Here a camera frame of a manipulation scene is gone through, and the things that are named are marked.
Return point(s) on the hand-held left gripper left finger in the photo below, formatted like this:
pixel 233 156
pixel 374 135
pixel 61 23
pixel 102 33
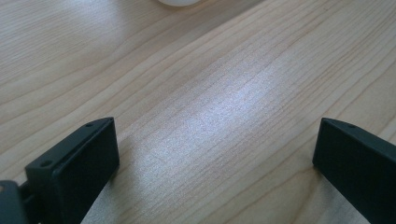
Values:
pixel 74 168

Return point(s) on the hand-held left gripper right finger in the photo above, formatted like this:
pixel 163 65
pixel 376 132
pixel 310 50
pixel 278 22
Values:
pixel 358 161

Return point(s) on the white round object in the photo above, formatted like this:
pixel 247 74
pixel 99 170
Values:
pixel 179 2

